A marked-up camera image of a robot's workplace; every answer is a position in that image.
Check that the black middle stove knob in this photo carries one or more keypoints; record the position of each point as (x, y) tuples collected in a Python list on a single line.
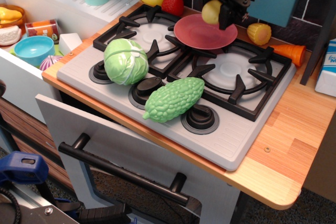
[(140, 92)]

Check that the black left stove knob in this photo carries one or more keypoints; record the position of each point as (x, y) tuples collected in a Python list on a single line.
[(98, 75)]

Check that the green toy cabbage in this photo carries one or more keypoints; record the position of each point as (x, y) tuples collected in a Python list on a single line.
[(125, 62)]

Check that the pink plastic plate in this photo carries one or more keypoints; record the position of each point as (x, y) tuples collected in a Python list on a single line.
[(194, 32)]

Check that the yellow toy potato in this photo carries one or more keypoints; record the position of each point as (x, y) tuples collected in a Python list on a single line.
[(210, 12)]

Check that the purple toy onion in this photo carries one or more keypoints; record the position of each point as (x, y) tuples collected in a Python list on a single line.
[(49, 61)]

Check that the white oven door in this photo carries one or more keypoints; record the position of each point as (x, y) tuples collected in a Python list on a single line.
[(211, 199)]

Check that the grey toy stove top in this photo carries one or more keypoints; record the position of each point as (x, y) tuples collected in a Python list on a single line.
[(225, 147)]

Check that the yellow toy corn cob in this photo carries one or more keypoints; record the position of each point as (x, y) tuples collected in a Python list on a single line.
[(259, 33)]

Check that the orange plastic bowl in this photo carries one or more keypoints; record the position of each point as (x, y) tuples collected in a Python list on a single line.
[(20, 23)]

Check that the red orange toy can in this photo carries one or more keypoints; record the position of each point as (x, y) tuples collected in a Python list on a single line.
[(48, 28)]

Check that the blue clamp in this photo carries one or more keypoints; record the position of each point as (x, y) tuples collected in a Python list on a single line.
[(23, 168)]

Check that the blue plastic bowl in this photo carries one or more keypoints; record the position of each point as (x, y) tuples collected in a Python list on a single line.
[(33, 50)]

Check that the orange toy carrot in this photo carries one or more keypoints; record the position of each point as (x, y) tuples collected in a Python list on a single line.
[(294, 52)]

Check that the black right stove knob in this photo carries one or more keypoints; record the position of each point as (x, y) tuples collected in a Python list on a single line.
[(200, 120)]

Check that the red toy strawberry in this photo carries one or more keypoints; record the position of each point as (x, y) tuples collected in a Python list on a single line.
[(174, 7)]

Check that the white toy bread piece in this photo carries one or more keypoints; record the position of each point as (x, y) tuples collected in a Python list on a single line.
[(10, 35)]

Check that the metal mounting rail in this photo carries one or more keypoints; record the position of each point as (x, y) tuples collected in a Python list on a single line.
[(21, 205)]

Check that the black clamp handle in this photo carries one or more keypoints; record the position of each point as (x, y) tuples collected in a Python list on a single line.
[(111, 214)]

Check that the black stove knob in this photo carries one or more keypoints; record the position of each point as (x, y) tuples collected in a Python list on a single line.
[(98, 75), (200, 120), (140, 92)]

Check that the yellow toy pepper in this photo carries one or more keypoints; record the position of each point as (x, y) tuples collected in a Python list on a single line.
[(9, 16)]

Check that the white blue milk carton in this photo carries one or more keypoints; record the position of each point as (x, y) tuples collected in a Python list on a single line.
[(326, 78)]

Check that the black oven door handle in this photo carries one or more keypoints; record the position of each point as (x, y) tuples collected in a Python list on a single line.
[(173, 192)]

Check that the black right burner grate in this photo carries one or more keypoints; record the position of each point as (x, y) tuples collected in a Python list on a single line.
[(239, 78)]

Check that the white toy wedge block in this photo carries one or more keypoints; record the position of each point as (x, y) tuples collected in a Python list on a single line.
[(68, 42)]

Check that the green toy bitter gourd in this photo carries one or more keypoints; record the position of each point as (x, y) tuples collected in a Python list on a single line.
[(173, 99)]

